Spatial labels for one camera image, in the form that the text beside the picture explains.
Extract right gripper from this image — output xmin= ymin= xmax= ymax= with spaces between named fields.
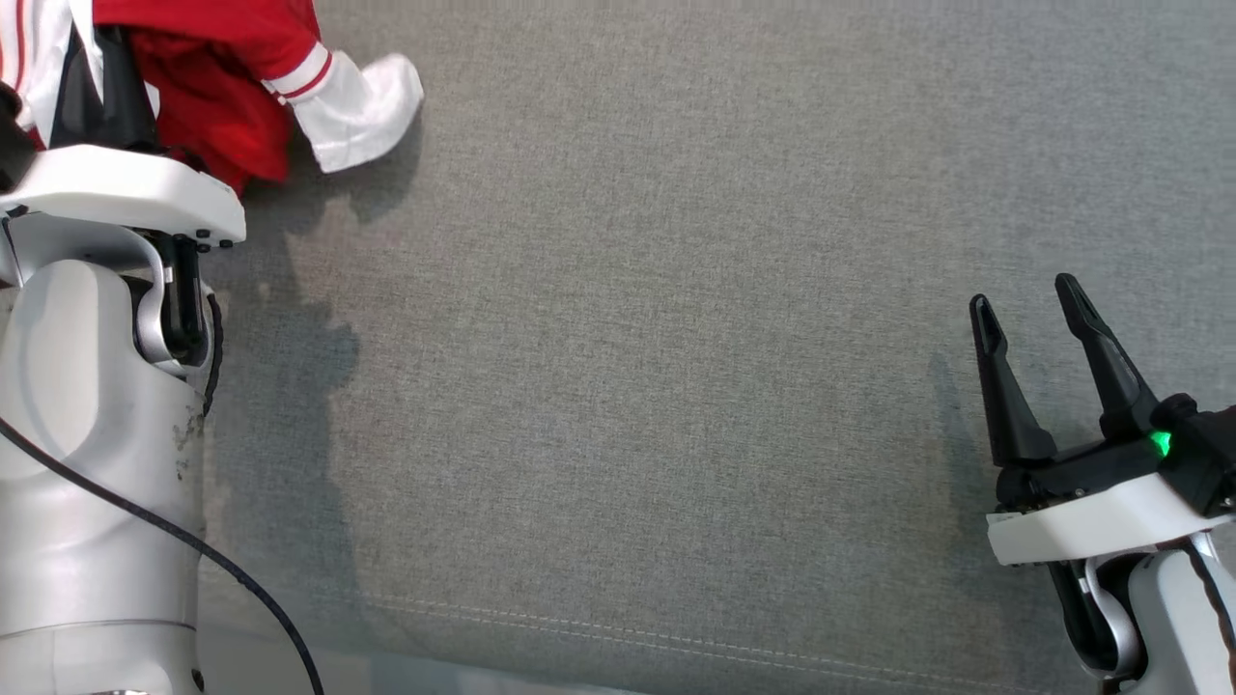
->
xmin=969 ymin=272 xmax=1236 ymax=567

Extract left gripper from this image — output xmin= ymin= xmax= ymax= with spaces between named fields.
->
xmin=0 ymin=27 xmax=247 ymax=245

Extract red Bulls jersey white sleeves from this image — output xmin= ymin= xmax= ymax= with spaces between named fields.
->
xmin=0 ymin=0 xmax=426 ymax=194

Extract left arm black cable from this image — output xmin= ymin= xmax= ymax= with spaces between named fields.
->
xmin=0 ymin=415 xmax=326 ymax=695

